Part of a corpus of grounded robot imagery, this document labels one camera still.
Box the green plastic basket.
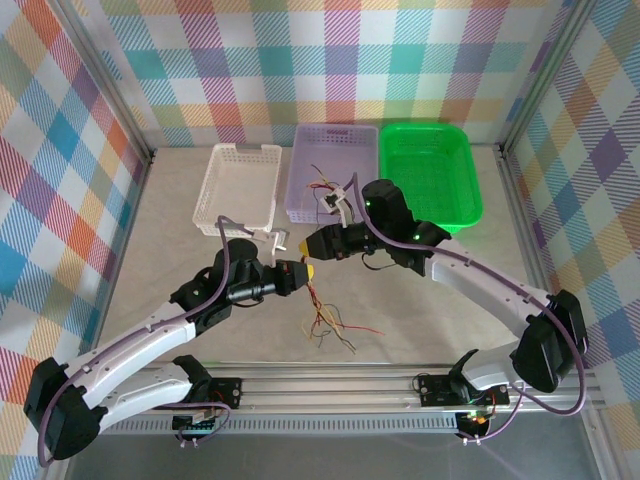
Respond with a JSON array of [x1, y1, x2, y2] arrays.
[[377, 122, 485, 235]]

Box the purple plastic basket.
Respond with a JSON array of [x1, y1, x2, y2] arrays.
[[283, 123, 380, 225]]

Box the white plastic basket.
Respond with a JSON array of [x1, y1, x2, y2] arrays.
[[192, 143, 284, 239]]

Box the left controller board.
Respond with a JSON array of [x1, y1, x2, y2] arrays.
[[172, 412, 222, 435]]

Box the controller board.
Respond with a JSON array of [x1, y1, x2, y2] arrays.
[[455, 410, 495, 437], [172, 412, 222, 435]]

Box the right controller board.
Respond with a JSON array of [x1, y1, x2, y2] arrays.
[[455, 410, 495, 437]]

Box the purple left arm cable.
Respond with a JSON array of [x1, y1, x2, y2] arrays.
[[37, 214, 274, 469]]

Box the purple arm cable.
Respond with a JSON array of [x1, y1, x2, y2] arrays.
[[37, 214, 274, 469], [349, 172, 589, 444]]

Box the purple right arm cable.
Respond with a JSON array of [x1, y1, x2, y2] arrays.
[[349, 172, 589, 444]]

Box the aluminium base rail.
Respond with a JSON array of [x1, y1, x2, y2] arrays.
[[107, 360, 609, 417]]

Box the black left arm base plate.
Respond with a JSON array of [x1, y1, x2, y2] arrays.
[[207, 377, 245, 410]]

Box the aluminium frame side rail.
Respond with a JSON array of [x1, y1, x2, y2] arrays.
[[42, 152, 156, 480], [494, 147, 624, 480]]

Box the slotted gray cable duct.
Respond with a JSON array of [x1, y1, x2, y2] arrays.
[[79, 415, 594, 437]]

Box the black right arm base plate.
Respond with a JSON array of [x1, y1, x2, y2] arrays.
[[417, 373, 511, 409]]

